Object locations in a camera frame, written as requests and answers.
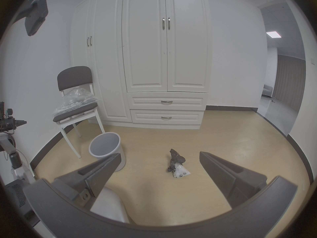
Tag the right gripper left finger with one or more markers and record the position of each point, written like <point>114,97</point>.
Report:
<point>99,180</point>

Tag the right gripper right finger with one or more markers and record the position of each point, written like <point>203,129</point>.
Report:
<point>223,177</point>

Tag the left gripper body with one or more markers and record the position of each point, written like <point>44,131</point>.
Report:
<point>10,124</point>

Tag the white printed wrapper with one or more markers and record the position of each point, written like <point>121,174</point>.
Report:
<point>182,173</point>

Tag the black plastic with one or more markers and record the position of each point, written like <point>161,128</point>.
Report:
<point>177,157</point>

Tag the clear plastic bag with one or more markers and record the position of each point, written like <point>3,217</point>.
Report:
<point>74,100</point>

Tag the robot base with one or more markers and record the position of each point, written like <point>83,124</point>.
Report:
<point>109,204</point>

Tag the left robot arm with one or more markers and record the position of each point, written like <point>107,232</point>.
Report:
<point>7,142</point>

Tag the white trash bin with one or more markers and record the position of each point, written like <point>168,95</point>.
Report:
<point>118,155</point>

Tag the grey padded white chair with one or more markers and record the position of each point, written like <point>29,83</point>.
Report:
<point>74,77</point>

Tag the white wardrobe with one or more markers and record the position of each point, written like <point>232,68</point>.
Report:
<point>148,58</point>

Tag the ceiling light panel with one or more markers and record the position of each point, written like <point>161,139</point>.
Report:
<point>273,34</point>

